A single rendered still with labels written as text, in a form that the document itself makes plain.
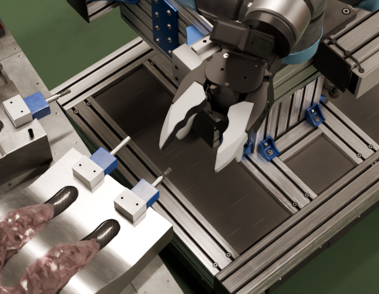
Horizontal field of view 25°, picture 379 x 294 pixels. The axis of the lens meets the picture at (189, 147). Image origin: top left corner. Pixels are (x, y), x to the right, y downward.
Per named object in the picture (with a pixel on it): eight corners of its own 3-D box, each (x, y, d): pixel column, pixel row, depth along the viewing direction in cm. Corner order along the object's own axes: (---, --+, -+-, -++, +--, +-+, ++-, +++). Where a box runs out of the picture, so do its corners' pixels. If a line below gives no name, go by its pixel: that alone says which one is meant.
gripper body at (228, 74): (256, 139, 104) (297, 65, 109) (251, 99, 97) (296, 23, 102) (202, 118, 107) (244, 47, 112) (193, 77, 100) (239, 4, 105)
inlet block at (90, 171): (120, 138, 169) (119, 123, 165) (139, 152, 168) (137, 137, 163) (74, 181, 164) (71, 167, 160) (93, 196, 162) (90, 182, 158)
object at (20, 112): (66, 89, 172) (63, 73, 167) (77, 107, 169) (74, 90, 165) (7, 118, 168) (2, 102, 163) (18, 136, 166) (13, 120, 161)
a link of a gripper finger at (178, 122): (168, 170, 102) (220, 119, 104) (160, 144, 97) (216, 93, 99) (150, 156, 103) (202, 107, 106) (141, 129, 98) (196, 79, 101)
